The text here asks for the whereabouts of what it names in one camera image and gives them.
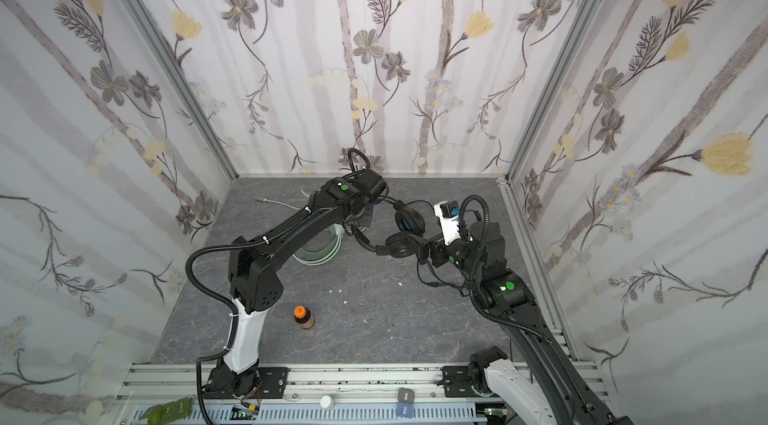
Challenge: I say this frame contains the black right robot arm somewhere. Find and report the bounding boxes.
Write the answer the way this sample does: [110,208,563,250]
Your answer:
[420,195,631,424]

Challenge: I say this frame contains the black wired headphones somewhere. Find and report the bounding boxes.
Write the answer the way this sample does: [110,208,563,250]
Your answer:
[350,199,466,297]

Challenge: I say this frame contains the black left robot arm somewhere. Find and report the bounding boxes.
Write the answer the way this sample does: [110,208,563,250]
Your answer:
[185,169,388,402]

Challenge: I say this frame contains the orange cap brown bottle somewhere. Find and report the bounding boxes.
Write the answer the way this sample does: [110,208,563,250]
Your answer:
[294,306,315,330]

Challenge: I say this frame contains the mint green wired headphones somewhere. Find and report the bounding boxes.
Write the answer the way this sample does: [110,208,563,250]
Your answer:
[254,196,344,267]

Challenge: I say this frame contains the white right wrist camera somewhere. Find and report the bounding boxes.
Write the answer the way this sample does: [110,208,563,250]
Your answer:
[433,201,461,246]

